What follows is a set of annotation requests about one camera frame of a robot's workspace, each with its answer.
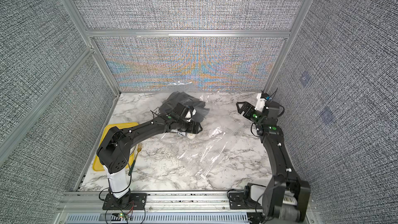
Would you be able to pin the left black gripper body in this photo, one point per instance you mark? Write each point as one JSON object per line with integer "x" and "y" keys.
{"x": 189, "y": 127}

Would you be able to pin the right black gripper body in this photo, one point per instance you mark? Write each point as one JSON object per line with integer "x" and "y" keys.
{"x": 253, "y": 115}

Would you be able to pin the clear plastic vacuum bag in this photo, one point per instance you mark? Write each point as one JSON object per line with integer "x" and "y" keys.
{"x": 226, "y": 152}

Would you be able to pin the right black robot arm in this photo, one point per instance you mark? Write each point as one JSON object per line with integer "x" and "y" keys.
{"x": 286, "y": 196}

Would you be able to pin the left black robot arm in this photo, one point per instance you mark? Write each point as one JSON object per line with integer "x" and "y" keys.
{"x": 114, "y": 150}

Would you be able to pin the white vacuum bag valve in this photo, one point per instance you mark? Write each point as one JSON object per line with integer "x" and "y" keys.
{"x": 190, "y": 135}

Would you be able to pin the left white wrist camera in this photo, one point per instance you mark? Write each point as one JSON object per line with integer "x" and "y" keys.
{"x": 190, "y": 114}

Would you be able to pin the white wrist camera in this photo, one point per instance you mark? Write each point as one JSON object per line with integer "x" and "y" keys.
{"x": 261, "y": 100}
{"x": 190, "y": 114}

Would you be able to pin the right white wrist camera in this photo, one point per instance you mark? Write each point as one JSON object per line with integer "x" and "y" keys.
{"x": 261, "y": 100}

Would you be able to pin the green handled fork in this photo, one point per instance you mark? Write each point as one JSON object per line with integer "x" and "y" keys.
{"x": 138, "y": 150}

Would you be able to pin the aluminium front rail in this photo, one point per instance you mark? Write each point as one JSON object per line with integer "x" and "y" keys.
{"x": 155, "y": 201}

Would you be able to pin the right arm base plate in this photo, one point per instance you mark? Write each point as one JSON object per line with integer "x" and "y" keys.
{"x": 240, "y": 199}

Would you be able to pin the white slotted cable duct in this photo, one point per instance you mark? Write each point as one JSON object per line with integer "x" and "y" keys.
{"x": 159, "y": 218}

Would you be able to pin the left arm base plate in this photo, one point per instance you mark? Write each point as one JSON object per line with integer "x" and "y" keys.
{"x": 134, "y": 201}

